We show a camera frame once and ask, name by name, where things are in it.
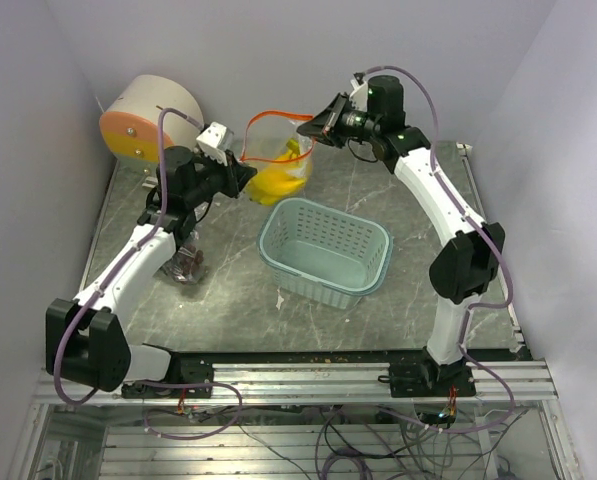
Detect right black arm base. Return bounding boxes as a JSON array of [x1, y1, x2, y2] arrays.
[[377, 359, 477, 398]]

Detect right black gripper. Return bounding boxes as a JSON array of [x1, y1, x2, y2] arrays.
[[297, 92, 380, 150]]

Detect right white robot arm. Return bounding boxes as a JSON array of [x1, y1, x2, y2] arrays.
[[297, 75, 505, 396]]

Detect white cylinder orange lid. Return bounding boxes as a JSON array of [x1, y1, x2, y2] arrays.
[[99, 74, 205, 164]]

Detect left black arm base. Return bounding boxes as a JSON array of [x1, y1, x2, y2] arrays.
[[121, 353, 214, 400]]

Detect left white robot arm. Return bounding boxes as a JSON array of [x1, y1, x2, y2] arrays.
[[45, 146, 257, 398]]

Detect light blue plastic basket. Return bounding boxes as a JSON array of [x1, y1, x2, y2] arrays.
[[257, 197, 393, 309]]

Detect aluminium frame rail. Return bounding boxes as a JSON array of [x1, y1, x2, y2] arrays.
[[32, 361, 558, 407]]

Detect clear zip bag orange zipper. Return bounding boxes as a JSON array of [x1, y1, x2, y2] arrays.
[[160, 200, 213, 284]]

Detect red grape bunch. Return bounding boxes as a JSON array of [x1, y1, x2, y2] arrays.
[[161, 246, 205, 284]]

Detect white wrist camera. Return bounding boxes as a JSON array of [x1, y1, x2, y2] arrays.
[[349, 72, 368, 111], [196, 122, 234, 166]]

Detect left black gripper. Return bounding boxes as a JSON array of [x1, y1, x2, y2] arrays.
[[186, 149, 257, 209]]

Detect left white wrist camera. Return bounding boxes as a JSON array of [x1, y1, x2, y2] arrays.
[[196, 122, 234, 166]]

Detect loose wires below table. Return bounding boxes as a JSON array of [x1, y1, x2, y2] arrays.
[[142, 384, 529, 480]]

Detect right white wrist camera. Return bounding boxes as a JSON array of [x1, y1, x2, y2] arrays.
[[349, 72, 368, 111]]

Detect yellow banana bunch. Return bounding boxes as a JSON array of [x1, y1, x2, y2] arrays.
[[245, 139, 312, 206]]

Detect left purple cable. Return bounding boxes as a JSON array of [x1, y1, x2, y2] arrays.
[[52, 108, 204, 405]]

